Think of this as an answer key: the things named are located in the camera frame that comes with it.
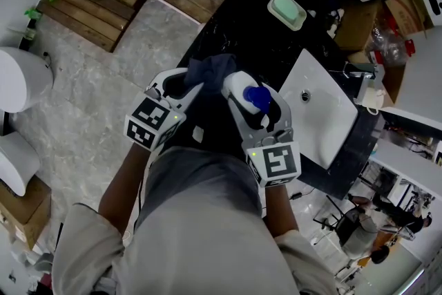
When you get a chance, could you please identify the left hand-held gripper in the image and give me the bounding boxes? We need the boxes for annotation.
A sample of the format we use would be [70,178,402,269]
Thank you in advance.
[123,67,204,152]

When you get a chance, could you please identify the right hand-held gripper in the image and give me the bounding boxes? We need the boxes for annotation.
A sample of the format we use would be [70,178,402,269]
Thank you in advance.
[226,81,302,188]

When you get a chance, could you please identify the dark blue cloth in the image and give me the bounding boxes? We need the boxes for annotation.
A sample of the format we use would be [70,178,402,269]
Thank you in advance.
[182,53,238,94]

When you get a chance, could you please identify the white bottle with blue cap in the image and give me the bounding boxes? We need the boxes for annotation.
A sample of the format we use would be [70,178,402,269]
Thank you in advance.
[220,70,273,117]

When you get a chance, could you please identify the person's right forearm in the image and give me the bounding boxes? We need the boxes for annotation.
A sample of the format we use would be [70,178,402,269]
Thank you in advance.
[264,182,300,236]

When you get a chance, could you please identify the person's left forearm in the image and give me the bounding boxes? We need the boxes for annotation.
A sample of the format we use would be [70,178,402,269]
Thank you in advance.
[98,144,153,236]

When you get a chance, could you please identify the green soap in dish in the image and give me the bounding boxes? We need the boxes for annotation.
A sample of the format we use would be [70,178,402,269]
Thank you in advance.
[267,0,307,32]

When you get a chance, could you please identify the green soap bar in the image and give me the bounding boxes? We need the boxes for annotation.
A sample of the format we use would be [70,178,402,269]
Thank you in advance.
[271,0,300,21]

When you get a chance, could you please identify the green spray bottle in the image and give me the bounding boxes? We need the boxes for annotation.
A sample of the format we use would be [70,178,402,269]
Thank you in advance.
[23,6,43,20]

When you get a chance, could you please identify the white sink basin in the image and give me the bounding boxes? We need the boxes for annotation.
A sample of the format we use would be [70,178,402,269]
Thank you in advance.
[278,48,359,171]

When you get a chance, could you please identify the black marble vanity table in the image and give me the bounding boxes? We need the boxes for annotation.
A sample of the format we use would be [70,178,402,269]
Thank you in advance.
[175,0,386,201]

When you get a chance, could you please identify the chrome faucet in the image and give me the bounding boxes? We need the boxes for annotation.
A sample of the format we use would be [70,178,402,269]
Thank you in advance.
[341,61,376,104]

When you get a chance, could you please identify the white cup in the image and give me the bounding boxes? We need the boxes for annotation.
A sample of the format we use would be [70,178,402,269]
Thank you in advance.
[365,86,387,115]

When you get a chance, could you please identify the large open cardboard box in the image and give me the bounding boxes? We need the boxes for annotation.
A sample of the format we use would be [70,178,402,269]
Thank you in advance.
[333,0,415,108]

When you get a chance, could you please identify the clear plastic bags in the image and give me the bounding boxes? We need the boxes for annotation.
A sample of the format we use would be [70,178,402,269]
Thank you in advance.
[365,20,415,66]

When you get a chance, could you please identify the person's light grey shirt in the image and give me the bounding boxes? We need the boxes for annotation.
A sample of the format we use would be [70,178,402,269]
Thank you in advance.
[51,196,338,295]

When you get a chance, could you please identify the white round bin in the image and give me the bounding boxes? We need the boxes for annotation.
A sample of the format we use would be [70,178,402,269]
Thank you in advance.
[0,46,55,113]

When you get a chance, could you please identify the toilet brush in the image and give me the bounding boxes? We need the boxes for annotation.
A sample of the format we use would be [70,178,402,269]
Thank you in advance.
[8,26,37,41]

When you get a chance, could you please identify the red-printed cardboard box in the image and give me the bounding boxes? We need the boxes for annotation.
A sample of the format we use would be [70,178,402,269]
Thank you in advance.
[385,0,434,39]

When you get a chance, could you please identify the brown cardboard box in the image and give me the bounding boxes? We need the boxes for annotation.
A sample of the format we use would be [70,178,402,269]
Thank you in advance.
[0,175,52,251]

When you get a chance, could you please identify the black frame chair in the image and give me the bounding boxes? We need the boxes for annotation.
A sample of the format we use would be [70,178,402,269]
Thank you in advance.
[312,195,363,242]

